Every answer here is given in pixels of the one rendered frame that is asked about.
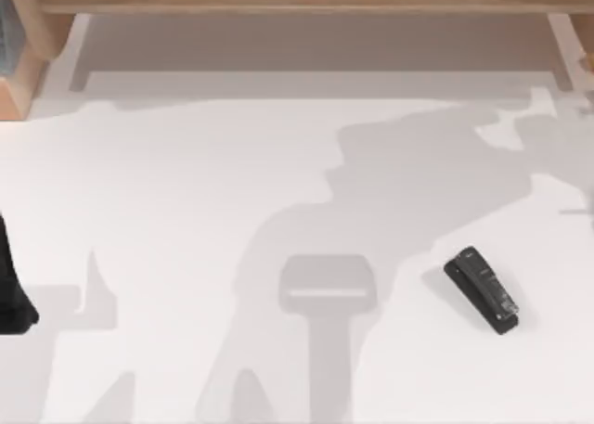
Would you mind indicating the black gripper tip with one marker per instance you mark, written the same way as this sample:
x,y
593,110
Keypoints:
x,y
10,294

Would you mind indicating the wooden cupboard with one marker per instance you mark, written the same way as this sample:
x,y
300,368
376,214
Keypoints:
x,y
25,48

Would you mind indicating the black stapler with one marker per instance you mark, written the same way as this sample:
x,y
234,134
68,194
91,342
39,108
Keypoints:
x,y
482,290

